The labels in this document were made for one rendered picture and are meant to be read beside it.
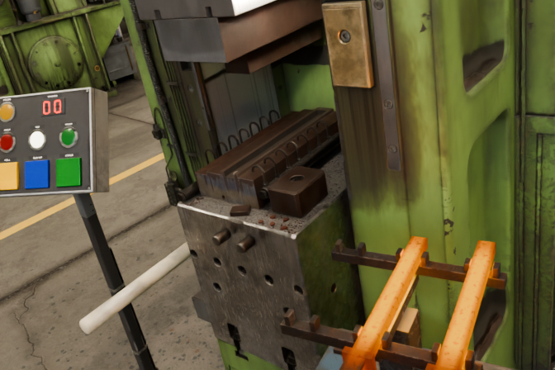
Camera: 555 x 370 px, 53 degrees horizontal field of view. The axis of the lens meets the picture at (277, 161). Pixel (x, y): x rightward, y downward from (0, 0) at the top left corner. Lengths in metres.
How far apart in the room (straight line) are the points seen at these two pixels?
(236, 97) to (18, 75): 4.60
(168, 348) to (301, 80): 1.28
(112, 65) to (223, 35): 5.53
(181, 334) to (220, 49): 1.55
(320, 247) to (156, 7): 0.64
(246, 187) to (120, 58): 5.47
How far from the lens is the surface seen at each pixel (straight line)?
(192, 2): 1.19
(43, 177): 1.61
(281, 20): 1.30
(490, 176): 1.57
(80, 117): 1.56
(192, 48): 1.23
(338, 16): 1.12
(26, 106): 1.68
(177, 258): 1.74
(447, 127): 1.12
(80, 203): 1.76
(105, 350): 2.55
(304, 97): 1.71
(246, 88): 1.61
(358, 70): 1.13
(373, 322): 0.89
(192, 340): 2.42
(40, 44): 6.03
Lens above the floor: 1.55
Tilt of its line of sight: 25 degrees down
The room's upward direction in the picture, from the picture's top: 11 degrees counter-clockwise
